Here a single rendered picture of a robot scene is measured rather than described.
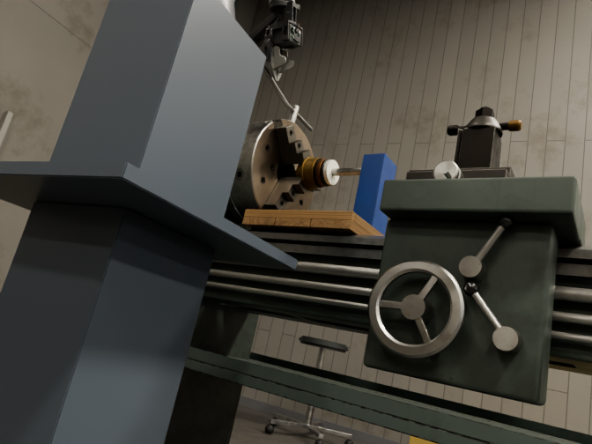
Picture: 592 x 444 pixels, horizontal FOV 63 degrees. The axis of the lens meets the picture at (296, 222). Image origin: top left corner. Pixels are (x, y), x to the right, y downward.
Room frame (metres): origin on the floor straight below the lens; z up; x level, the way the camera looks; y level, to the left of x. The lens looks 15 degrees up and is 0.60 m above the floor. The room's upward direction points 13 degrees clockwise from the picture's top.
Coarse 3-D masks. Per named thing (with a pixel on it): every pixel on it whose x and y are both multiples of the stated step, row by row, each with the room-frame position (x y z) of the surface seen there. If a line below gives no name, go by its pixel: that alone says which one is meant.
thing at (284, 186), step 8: (280, 184) 1.27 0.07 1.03; (288, 184) 1.26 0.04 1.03; (296, 184) 1.24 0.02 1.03; (272, 192) 1.27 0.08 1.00; (280, 192) 1.26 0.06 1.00; (288, 192) 1.24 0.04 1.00; (296, 192) 1.27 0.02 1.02; (304, 192) 1.26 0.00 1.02; (272, 200) 1.25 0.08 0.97; (280, 200) 1.25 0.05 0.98; (288, 200) 1.27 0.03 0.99; (256, 208) 1.27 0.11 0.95; (264, 208) 1.27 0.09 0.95; (272, 208) 1.26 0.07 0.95; (280, 208) 1.26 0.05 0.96
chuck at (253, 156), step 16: (256, 128) 1.23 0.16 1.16; (272, 128) 1.23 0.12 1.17; (256, 144) 1.19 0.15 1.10; (272, 144) 1.24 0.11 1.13; (304, 144) 1.36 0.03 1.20; (240, 160) 1.22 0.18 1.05; (256, 160) 1.21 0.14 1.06; (272, 160) 1.26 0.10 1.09; (256, 176) 1.22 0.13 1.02; (272, 176) 1.27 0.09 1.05; (240, 192) 1.25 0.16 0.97; (256, 192) 1.23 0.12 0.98; (240, 208) 1.30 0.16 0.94; (288, 208) 1.35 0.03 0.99; (304, 208) 1.42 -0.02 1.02
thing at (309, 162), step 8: (304, 160) 1.23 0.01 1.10; (312, 160) 1.22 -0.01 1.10; (320, 160) 1.22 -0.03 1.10; (296, 168) 1.26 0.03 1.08; (304, 168) 1.23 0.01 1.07; (312, 168) 1.22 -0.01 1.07; (320, 168) 1.21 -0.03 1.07; (296, 176) 1.27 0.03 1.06; (304, 176) 1.24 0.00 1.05; (312, 176) 1.22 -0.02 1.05; (320, 176) 1.21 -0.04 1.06; (304, 184) 1.25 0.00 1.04; (312, 184) 1.24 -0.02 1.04; (320, 184) 1.24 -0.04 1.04; (328, 184) 1.24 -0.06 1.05
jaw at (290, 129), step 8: (280, 128) 1.22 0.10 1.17; (288, 128) 1.22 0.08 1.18; (280, 136) 1.24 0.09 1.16; (288, 136) 1.23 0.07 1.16; (280, 144) 1.25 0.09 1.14; (288, 144) 1.24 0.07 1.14; (296, 144) 1.23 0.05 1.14; (280, 152) 1.27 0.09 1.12; (288, 152) 1.25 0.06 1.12; (296, 152) 1.24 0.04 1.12; (304, 152) 1.23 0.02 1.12; (280, 160) 1.28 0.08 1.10; (288, 160) 1.27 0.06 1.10; (296, 160) 1.25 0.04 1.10
